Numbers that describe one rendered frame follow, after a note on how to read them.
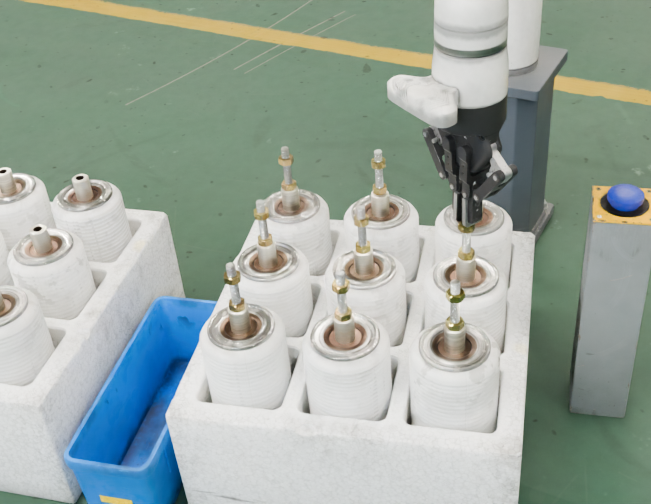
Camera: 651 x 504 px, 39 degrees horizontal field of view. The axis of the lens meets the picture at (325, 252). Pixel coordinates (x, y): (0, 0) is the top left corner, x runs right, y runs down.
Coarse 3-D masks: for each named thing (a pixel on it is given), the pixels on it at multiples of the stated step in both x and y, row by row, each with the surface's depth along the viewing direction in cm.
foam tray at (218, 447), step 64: (512, 256) 124; (512, 320) 111; (192, 384) 106; (512, 384) 103; (192, 448) 106; (256, 448) 103; (320, 448) 101; (384, 448) 98; (448, 448) 96; (512, 448) 96
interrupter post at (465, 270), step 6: (456, 258) 105; (474, 258) 105; (456, 264) 106; (462, 264) 105; (468, 264) 105; (474, 264) 105; (456, 270) 106; (462, 270) 105; (468, 270) 105; (474, 270) 106; (456, 276) 107; (462, 276) 106; (468, 276) 106; (474, 276) 106; (468, 282) 106
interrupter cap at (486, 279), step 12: (444, 264) 109; (480, 264) 108; (492, 264) 108; (444, 276) 107; (480, 276) 107; (492, 276) 106; (444, 288) 105; (468, 288) 105; (480, 288) 105; (492, 288) 105
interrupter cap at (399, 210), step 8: (360, 200) 120; (368, 200) 120; (392, 200) 120; (400, 200) 120; (352, 208) 119; (368, 208) 119; (392, 208) 119; (400, 208) 118; (408, 208) 118; (352, 216) 118; (392, 216) 117; (400, 216) 117; (408, 216) 117; (376, 224) 116; (384, 224) 116; (392, 224) 116; (400, 224) 116
